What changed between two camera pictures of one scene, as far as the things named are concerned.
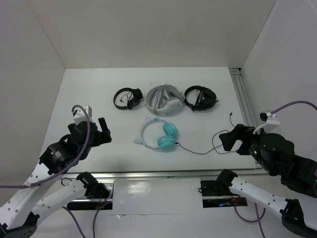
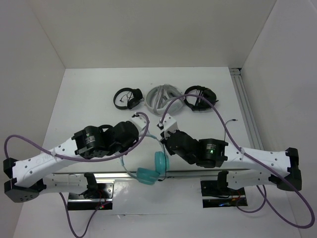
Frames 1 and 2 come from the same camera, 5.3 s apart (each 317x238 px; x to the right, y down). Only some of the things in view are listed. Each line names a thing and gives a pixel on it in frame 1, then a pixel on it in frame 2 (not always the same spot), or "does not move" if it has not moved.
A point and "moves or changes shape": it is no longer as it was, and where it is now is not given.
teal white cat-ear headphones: (167, 141) moves or changes shape
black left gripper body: (101, 137) -> (114, 149)
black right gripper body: (249, 145) -> (163, 140)
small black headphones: (137, 97) does not move
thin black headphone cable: (213, 148) moves or changes shape
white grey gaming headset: (164, 99) does not move
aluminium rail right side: (236, 73) does not move
